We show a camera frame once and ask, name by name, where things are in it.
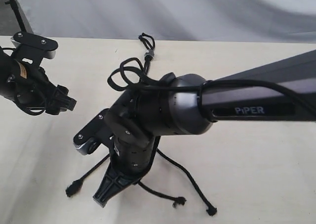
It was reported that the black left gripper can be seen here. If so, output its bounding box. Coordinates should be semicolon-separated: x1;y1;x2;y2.
4;60;77;115

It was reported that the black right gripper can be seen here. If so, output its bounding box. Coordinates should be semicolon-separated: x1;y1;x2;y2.
93;136;158;207

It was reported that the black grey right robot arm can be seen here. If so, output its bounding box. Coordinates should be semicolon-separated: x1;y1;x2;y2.
93;51;316;206

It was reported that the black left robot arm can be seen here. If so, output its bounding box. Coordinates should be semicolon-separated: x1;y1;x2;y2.
0;45;77;116

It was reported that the black backdrop stand pole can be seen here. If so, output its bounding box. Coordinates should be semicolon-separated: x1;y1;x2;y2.
4;0;28;32

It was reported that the grey fabric backdrop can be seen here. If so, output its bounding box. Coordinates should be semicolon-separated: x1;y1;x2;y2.
17;0;316;43

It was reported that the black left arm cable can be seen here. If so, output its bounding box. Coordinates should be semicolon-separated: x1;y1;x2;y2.
0;45;54;116

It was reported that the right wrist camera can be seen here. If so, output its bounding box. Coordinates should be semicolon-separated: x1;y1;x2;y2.
73;108;114;155

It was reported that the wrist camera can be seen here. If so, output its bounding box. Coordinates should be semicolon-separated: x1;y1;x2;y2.
73;108;114;155
11;32;58;66

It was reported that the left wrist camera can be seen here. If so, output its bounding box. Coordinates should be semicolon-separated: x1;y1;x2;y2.
11;32;58;66

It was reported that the dark grey plastic cable clamp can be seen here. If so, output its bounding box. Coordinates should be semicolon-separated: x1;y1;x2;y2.
144;50;155;61

